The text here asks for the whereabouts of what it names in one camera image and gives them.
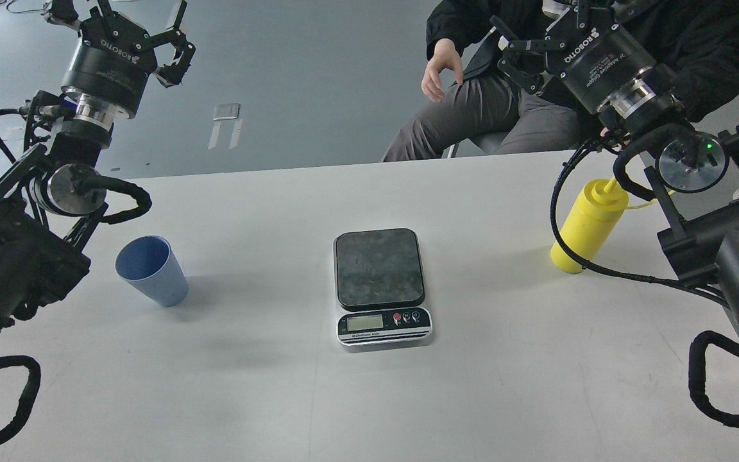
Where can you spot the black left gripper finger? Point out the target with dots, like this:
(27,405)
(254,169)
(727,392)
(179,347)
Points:
(62,13)
(171,75)

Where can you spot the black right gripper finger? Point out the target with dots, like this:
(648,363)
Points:
(622,10)
(514,61)

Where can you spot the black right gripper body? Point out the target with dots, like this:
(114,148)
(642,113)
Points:
(598,60)

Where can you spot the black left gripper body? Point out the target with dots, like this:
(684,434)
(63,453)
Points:
(108,63)

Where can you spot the yellow squeeze bottle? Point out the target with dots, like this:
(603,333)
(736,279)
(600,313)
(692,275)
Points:
(594,215)

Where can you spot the blue ribbed cup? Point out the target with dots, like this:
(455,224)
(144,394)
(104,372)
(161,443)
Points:
(150,266)

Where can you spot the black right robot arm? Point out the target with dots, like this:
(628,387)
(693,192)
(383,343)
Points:
(692,175)

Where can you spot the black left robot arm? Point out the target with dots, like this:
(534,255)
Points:
(52,198)

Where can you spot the black digital kitchen scale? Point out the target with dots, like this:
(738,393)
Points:
(380,288)

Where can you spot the person's bare hand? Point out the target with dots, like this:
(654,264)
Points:
(445,58)

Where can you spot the grey floor socket plate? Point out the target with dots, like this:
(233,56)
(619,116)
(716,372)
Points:
(227,112)

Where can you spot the grey office chair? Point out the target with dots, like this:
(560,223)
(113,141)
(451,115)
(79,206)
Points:
(487,143)

